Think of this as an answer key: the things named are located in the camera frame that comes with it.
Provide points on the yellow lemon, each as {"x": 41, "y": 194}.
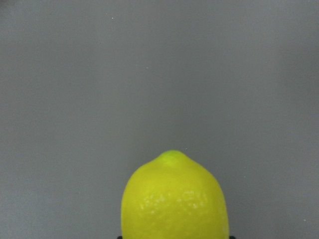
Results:
{"x": 173, "y": 197}

